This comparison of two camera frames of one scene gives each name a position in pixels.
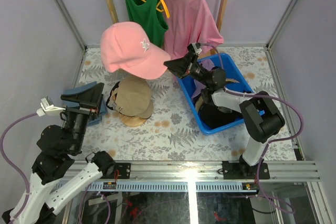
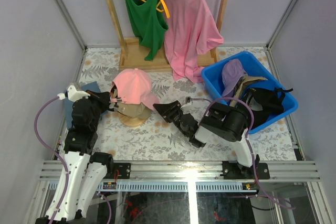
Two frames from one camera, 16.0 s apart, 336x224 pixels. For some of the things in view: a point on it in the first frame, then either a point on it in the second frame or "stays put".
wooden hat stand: [132, 121] stays put
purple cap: [207, 64] to [232, 72]
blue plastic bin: [234, 81] to [253, 65]
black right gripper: [184, 66] to [168, 110]
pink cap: [125, 46] to [133, 86]
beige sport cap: [232, 80] to [244, 80]
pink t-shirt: [191, 20] stays put
